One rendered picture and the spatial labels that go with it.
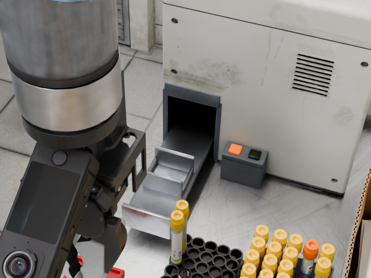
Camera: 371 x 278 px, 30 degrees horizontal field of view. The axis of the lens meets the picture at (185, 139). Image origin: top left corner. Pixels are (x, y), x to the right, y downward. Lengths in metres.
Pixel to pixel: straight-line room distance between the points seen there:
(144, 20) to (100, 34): 2.13
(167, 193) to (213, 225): 0.08
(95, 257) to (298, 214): 0.44
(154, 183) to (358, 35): 0.32
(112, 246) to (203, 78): 0.41
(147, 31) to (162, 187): 1.71
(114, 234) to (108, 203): 0.03
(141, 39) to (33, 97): 2.17
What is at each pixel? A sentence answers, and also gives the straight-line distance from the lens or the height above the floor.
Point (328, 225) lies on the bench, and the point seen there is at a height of 0.88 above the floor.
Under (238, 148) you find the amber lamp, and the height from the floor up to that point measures 0.93.
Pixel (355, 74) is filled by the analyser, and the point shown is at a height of 1.09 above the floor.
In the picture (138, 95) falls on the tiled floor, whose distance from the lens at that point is 2.46.
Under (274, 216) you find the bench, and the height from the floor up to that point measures 0.88.
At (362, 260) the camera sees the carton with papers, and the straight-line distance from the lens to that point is 0.86.
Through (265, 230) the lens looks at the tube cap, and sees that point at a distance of 0.79.
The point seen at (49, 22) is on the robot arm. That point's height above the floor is 1.38.
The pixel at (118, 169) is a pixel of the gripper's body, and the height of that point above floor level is 1.22.
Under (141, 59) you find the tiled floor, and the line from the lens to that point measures 2.62.
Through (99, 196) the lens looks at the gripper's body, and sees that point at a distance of 0.53.
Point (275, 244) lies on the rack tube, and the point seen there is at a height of 0.99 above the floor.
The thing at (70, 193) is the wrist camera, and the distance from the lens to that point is 0.50.
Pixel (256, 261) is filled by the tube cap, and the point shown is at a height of 0.99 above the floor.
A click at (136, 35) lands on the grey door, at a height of 0.07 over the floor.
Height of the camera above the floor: 1.61
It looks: 45 degrees down
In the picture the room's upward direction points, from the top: 2 degrees clockwise
